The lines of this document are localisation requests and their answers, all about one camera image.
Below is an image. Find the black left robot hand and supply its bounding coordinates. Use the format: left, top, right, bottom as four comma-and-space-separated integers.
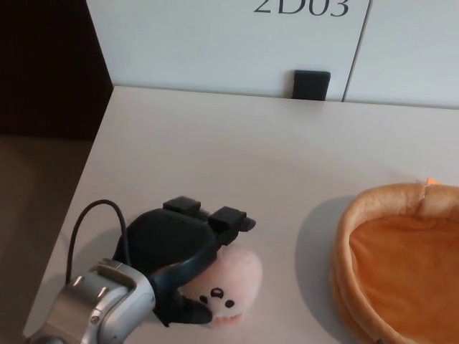
113, 195, 257, 329

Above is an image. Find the pink plush dumpling toy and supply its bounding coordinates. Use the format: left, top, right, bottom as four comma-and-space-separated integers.
178, 248, 265, 327

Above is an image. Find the orange round plush plate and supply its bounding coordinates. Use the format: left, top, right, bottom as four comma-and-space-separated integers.
331, 176, 459, 344

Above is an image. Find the white locker door printed 2D03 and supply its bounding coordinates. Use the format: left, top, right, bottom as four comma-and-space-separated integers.
85, 0, 372, 102

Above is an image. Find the dark brown side panel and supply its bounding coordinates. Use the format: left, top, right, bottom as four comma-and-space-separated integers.
0, 0, 115, 143

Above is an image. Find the plain white locker door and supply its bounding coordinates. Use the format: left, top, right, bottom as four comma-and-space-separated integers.
341, 0, 459, 110

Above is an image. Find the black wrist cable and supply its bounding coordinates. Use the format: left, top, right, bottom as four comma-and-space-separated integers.
65, 199, 131, 285

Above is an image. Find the black locker door handle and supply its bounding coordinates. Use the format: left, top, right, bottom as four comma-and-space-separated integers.
291, 69, 332, 102

